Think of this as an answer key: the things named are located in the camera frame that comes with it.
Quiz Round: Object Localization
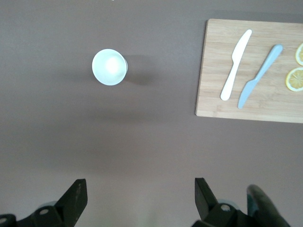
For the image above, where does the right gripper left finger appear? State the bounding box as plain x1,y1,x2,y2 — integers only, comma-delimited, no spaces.
16,179,88,227

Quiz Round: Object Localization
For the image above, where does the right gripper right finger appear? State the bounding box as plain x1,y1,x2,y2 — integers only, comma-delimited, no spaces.
189,177,248,227

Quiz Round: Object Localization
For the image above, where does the white plastic cup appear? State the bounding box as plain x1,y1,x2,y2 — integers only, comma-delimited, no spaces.
91,48,129,86

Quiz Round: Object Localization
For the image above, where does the brown table mat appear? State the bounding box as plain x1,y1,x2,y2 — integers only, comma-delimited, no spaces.
0,0,303,227

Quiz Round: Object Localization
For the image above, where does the wooden cutting board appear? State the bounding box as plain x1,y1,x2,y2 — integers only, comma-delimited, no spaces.
195,18,303,124

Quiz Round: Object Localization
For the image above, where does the grey plastic knife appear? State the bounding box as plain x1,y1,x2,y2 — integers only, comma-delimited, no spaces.
237,44,284,110

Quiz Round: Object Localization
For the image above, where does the white plastic knife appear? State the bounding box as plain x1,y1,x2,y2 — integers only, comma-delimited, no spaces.
220,29,253,102

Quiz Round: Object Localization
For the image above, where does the lemon slice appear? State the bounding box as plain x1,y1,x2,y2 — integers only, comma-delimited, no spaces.
285,67,303,92
295,42,303,66

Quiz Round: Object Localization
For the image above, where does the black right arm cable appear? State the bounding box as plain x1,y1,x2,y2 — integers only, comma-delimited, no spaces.
246,184,292,227

